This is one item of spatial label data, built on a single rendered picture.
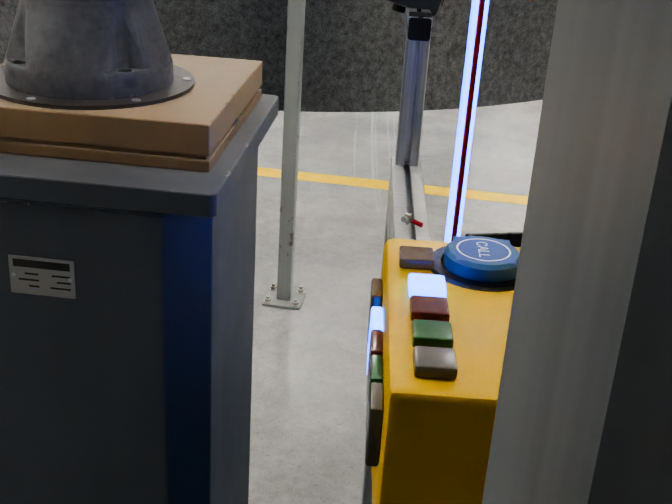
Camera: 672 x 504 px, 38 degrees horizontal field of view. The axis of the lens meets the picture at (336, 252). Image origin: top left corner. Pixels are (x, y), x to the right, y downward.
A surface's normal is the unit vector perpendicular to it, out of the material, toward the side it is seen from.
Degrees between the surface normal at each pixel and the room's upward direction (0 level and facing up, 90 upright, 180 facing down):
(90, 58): 72
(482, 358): 0
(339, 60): 90
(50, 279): 90
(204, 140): 90
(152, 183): 0
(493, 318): 0
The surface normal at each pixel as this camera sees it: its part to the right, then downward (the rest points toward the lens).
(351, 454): 0.06, -0.91
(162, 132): -0.11, 0.40
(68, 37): -0.04, 0.11
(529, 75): 0.52, 0.38
